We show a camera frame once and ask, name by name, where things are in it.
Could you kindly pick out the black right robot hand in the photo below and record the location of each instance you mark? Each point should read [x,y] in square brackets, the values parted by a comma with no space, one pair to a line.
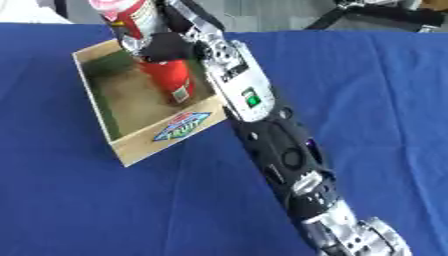
[170,47]

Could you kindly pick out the red bottle with white label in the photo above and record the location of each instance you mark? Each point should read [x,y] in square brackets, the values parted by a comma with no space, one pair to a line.
[172,77]

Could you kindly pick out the silver and black right robot arm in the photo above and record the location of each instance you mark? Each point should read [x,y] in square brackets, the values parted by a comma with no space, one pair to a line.
[252,100]

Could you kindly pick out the tan cardboard box green inside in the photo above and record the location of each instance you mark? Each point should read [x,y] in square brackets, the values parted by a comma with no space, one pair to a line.
[175,134]

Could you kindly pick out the black equipment stand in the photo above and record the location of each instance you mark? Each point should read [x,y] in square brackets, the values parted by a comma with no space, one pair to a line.
[373,16]

